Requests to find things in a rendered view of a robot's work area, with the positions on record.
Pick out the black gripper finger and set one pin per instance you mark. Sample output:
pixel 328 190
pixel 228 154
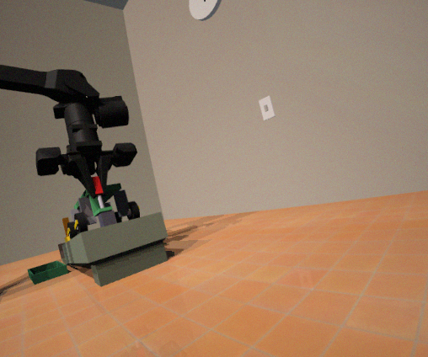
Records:
pixel 78 168
pixel 105 163

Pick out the red-headed pin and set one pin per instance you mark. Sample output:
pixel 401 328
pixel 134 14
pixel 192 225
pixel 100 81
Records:
pixel 98 190

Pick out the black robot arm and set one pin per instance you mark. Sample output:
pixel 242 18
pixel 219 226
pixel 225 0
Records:
pixel 69 88

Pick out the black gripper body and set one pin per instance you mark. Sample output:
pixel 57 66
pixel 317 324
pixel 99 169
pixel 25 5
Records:
pixel 84 142

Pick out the yellow wedge chock with orange handle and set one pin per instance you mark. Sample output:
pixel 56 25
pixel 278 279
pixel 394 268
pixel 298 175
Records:
pixel 65 221

